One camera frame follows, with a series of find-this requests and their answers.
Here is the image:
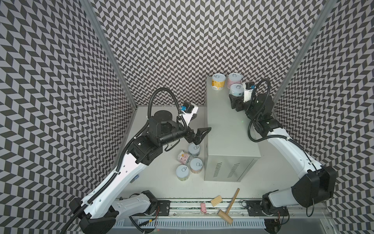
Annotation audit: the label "aluminium front rail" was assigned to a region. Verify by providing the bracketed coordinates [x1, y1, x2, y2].
[110, 197, 331, 220]

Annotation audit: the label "pink labelled can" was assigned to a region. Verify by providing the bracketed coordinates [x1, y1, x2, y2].
[227, 73, 243, 89]

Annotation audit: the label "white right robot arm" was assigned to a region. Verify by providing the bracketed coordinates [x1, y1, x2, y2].
[229, 94, 337, 216]

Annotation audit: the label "pink can sideways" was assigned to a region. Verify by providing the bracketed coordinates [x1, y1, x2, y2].
[177, 150, 192, 165]

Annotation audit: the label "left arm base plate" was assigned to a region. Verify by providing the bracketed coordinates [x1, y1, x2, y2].
[153, 200, 171, 216]

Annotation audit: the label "green labelled front can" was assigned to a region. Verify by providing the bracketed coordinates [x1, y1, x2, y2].
[176, 165, 190, 181]

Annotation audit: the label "white metal cabinet counter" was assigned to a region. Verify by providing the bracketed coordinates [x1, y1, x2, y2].
[204, 77, 261, 182]

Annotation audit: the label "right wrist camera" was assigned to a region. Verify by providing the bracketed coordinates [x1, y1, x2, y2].
[243, 82, 256, 103]

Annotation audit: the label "wooden mallet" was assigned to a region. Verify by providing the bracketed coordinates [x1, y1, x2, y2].
[218, 188, 240, 225]

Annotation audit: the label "pink eraser block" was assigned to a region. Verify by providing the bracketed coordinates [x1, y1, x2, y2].
[200, 203, 207, 214]

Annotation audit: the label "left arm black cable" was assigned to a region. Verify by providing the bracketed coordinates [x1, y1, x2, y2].
[59, 87, 188, 234]

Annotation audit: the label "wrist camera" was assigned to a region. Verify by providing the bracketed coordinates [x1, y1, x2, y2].
[181, 101, 199, 126]
[243, 82, 256, 103]

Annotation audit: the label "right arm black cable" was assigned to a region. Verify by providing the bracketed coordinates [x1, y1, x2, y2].
[246, 78, 318, 173]

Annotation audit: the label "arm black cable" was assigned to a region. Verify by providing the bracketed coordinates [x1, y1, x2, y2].
[246, 78, 318, 173]
[59, 87, 188, 234]

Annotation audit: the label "small wooden block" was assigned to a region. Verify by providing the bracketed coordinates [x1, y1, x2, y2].
[210, 196, 223, 207]

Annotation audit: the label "blue toy block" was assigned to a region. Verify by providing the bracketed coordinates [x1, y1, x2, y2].
[130, 175, 139, 183]

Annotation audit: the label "orange labelled can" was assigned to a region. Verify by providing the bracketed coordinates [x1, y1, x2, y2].
[190, 158, 204, 174]

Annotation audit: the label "yellow labelled can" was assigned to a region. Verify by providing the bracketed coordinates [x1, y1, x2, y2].
[211, 73, 226, 90]

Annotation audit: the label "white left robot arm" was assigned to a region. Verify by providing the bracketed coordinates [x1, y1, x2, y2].
[70, 110, 211, 234]

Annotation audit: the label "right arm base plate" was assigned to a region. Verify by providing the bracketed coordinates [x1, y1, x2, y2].
[245, 199, 289, 217]

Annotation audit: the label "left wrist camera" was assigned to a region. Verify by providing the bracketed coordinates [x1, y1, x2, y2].
[181, 101, 199, 126]

